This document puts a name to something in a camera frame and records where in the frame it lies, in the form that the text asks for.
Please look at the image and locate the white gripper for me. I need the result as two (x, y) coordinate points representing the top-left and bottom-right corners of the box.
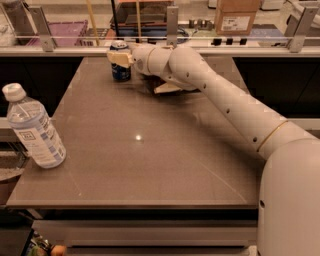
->
(107, 44), (155, 75)

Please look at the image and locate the blue pepsi can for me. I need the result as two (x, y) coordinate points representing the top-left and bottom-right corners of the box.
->
(110, 40), (131, 82)

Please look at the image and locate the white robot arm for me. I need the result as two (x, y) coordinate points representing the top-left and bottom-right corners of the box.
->
(107, 44), (320, 256)

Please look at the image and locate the clear plastic water bottle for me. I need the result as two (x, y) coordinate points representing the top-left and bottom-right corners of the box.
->
(2, 83), (66, 169)

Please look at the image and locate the brown sea salt chip bag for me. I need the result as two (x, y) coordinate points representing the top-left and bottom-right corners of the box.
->
(144, 76), (182, 95)

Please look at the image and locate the purple plastic crate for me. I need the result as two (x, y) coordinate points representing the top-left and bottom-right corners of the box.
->
(26, 19), (90, 47)

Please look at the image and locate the cardboard box with label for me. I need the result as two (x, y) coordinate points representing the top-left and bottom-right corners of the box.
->
(214, 0), (260, 35)

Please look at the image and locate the grey table drawer front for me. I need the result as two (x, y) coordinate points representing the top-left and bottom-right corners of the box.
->
(33, 220), (257, 247)

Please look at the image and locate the grey metal rail bracket middle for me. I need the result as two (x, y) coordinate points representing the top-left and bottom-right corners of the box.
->
(167, 6), (178, 47)

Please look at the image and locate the grey metal rail bracket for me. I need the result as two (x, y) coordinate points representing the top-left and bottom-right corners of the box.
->
(288, 6), (318, 53)
(29, 5), (56, 52)
(167, 6), (178, 47)

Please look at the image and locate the grey metal rail bracket left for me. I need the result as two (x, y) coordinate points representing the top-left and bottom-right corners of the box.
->
(29, 5), (56, 52)

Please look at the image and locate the grey metal rail bracket right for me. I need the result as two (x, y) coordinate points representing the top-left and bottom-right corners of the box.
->
(288, 6), (318, 53)

